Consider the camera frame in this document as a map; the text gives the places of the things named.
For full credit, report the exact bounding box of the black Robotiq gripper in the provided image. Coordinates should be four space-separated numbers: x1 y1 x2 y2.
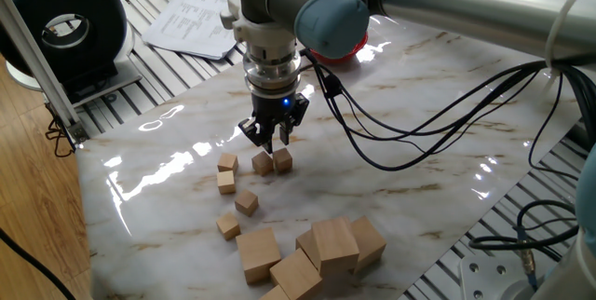
237 90 311 155

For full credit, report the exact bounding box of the small wooden cube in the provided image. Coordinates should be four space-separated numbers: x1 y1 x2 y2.
216 170 237 196
217 152 239 174
251 150 275 178
215 211 242 241
272 146 294 173
234 190 260 218

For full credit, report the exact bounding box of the large wooden cube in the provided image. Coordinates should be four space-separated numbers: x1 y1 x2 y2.
236 227 283 286
348 215 388 276
258 284 292 300
269 247 324 300
294 228 322 271
310 216 360 279

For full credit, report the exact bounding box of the white printed paper stack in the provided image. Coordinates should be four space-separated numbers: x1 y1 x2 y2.
142 0 243 61

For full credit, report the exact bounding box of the red bowl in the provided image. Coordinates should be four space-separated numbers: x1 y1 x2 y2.
309 32 370 66

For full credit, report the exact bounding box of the white marble pattern board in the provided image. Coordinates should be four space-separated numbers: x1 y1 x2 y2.
75 13 596 300

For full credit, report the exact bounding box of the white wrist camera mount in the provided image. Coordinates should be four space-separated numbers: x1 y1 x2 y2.
219 0 299 59

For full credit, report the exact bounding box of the thin black wire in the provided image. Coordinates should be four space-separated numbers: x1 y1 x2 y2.
44 116 76 159

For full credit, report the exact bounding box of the aluminium frame profile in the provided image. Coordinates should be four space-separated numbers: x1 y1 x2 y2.
0 0 90 148

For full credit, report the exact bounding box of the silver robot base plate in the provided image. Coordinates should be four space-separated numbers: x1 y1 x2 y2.
459 255 536 300

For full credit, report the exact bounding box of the black base cable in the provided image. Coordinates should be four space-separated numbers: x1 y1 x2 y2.
468 199 581 264

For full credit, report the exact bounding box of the black floor cable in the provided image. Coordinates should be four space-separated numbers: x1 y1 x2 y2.
0 227 77 300

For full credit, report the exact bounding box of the gold cable connector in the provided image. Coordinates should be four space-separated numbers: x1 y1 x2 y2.
516 227 539 290

